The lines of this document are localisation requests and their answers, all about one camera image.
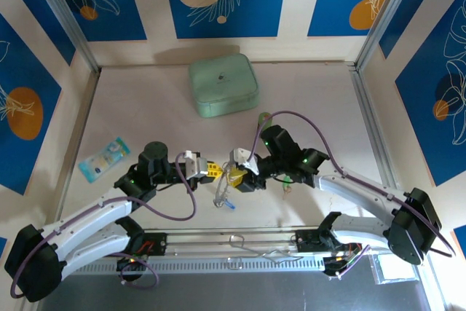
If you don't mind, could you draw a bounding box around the slotted grey cable duct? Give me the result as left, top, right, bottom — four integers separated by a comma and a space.
58, 254, 328, 275

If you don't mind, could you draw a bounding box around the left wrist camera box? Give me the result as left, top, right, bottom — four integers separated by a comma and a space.
181, 149, 209, 181

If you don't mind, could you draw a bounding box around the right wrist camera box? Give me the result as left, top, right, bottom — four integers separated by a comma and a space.
227, 147, 261, 176

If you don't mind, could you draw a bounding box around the bent metal wire hook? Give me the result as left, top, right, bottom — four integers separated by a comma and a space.
227, 234, 306, 264

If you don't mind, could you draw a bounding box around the aluminium frame rail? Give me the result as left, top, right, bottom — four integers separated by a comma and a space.
31, 228, 433, 258

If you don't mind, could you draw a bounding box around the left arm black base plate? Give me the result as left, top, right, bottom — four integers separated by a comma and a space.
127, 231, 168, 258

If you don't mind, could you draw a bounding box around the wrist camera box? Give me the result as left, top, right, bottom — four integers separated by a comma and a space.
227, 147, 261, 176
181, 149, 209, 181

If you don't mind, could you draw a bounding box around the aluminium corner post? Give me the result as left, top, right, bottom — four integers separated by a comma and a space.
25, 0, 102, 74
355, 0, 419, 71

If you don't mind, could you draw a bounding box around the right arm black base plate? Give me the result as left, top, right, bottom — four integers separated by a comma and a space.
295, 229, 328, 253

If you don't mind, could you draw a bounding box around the black controller board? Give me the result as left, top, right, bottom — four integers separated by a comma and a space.
116, 255, 149, 275
323, 241, 363, 278

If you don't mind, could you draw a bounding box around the light blue wipes packet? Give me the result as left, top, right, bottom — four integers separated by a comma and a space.
78, 136, 131, 184

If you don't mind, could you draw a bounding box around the mint green zip case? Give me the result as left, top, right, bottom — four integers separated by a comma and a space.
187, 53, 260, 119

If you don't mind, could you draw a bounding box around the clear plastic bag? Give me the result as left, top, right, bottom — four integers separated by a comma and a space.
370, 252, 419, 286

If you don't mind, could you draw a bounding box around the aluminium side rail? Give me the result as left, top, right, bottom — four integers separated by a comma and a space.
348, 65, 400, 190
52, 68, 102, 232

